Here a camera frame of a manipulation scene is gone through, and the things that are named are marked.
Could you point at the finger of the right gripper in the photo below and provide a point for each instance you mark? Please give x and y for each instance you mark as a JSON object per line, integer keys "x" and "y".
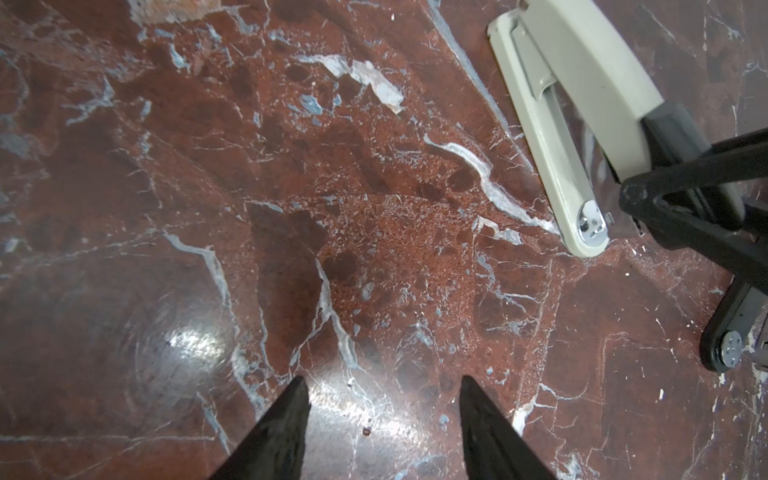
{"x": 743, "y": 253}
{"x": 742, "y": 158}

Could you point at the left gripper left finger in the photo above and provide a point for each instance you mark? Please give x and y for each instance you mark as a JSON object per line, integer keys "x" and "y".
{"x": 274, "y": 449}

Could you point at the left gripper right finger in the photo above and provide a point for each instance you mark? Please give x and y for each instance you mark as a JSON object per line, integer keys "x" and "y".
{"x": 492, "y": 448}

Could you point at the black stapler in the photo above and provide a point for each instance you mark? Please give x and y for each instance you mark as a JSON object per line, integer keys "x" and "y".
{"x": 725, "y": 336}

